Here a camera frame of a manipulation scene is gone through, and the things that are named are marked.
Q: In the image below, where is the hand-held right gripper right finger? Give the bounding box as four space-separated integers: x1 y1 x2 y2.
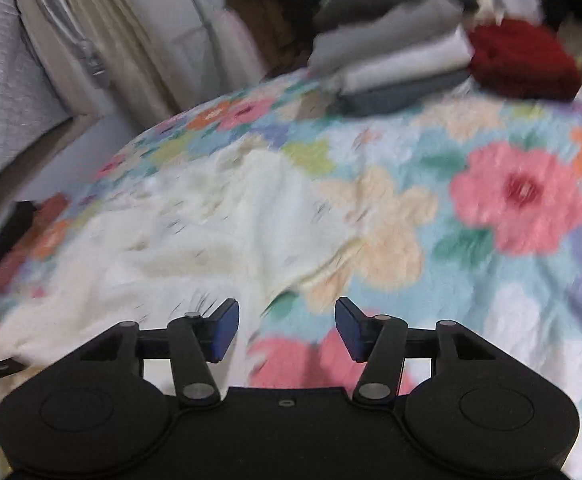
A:
334 297 498 406

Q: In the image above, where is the light grey folded garment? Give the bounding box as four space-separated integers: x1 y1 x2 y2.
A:
308 0 464 72

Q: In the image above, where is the cream white garment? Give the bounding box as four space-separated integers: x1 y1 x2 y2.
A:
0 147 372 377

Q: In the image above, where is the cream curtain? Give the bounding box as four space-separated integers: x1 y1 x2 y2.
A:
5 0 184 122

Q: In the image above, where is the red garment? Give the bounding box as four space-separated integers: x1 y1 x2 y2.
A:
468 18 582 101

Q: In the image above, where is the floral printed blanket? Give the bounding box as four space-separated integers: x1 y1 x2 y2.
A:
0 67 582 480

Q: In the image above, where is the dark grey folded garment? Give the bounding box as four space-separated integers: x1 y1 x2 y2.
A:
314 0 424 33

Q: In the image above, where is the slate grey folded garment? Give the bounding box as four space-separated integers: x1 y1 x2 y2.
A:
335 69 472 117

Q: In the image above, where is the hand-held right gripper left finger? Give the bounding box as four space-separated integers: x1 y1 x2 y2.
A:
78 298 240 407

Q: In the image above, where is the white quilted mattress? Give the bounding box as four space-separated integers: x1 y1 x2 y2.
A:
0 0 78 203

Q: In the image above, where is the white folded garment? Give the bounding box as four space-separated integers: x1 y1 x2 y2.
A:
328 25 476 95

